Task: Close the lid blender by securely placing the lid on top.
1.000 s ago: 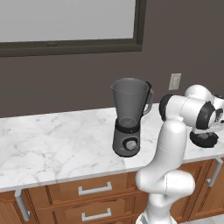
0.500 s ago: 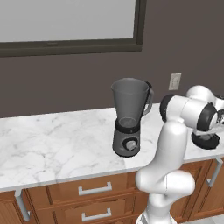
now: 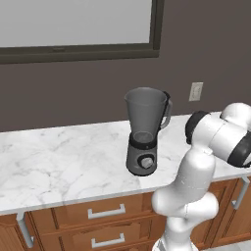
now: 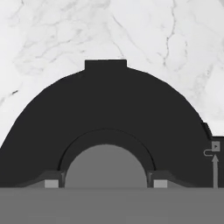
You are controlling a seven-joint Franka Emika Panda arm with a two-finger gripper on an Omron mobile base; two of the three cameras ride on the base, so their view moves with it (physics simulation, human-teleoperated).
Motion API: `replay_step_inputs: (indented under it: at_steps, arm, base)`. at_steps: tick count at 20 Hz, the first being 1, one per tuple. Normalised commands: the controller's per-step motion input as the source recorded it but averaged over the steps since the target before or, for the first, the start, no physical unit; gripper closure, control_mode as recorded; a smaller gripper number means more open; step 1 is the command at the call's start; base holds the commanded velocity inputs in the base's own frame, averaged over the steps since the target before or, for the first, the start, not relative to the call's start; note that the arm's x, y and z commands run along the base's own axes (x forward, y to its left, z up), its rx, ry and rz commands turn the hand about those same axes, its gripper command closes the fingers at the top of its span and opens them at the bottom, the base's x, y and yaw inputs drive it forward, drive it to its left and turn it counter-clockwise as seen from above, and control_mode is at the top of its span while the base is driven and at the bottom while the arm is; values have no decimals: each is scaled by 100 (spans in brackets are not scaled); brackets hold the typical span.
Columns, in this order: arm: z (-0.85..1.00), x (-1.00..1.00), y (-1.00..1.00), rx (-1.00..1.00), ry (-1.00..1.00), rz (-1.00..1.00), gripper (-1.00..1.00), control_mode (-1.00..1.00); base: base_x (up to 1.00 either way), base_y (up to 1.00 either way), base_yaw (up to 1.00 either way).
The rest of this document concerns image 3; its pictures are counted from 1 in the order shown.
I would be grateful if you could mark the grey blender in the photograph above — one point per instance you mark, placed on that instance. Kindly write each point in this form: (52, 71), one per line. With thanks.
(145, 130)

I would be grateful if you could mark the wooden drawer front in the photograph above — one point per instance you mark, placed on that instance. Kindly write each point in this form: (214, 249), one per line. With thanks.
(75, 240)
(72, 212)

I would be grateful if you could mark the wooden cupboard door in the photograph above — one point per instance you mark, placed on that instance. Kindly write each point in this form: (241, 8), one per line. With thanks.
(10, 235)
(232, 215)

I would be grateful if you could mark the white wall socket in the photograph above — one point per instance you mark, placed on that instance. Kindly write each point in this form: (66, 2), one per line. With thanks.
(196, 91)

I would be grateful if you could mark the dark framed window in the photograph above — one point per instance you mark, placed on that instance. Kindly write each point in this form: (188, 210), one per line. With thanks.
(78, 29)

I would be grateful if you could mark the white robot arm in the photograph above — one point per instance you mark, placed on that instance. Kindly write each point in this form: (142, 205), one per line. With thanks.
(192, 183)

